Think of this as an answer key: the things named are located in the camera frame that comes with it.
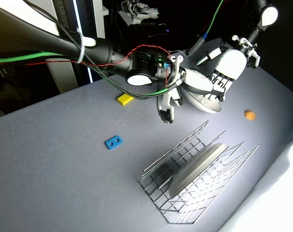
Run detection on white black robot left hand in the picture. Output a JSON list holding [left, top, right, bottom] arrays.
[[196, 41, 248, 102]]

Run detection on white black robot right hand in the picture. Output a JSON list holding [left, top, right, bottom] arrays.
[[180, 68, 214, 94]]

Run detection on all white round plate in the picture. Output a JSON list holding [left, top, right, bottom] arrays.
[[168, 143, 230, 198]]

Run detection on grey plug with blue tip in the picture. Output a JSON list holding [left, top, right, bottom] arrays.
[[187, 33, 208, 57]]

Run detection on yellow flat block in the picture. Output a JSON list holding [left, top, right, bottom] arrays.
[[116, 93, 135, 106]]

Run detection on white grey electronic device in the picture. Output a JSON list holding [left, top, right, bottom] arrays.
[[118, 0, 170, 38]]

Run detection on blue block with two holes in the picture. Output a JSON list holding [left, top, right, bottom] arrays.
[[105, 135, 124, 150]]

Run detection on white zip tie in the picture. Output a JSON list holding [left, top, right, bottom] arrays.
[[75, 28, 98, 64]]

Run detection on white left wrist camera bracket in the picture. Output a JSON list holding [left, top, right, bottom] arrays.
[[232, 35, 261, 69]]

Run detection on green left arm cable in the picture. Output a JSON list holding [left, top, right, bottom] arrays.
[[205, 0, 228, 37]]

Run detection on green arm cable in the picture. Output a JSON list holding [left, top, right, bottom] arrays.
[[0, 52, 172, 99], [205, 0, 228, 37]]

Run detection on red black twisted wire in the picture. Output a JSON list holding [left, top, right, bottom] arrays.
[[25, 44, 172, 73]]

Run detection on silver wire dish rack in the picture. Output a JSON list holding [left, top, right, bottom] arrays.
[[139, 120, 260, 224]]

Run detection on green right arm cable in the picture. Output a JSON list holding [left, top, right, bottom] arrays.
[[0, 52, 172, 99]]

